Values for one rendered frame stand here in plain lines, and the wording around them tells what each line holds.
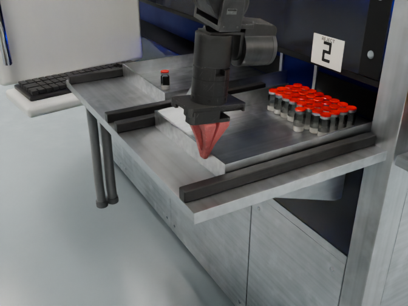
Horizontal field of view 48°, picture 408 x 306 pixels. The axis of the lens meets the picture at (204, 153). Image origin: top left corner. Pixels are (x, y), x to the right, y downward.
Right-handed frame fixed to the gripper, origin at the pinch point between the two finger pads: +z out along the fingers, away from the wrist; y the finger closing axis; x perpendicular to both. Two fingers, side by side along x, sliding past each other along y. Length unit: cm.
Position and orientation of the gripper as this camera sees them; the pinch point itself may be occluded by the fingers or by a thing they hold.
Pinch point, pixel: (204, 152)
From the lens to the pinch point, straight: 75.5
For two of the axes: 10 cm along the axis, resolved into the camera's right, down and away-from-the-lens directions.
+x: -5.0, -3.9, 7.7
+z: -0.8, 9.1, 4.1
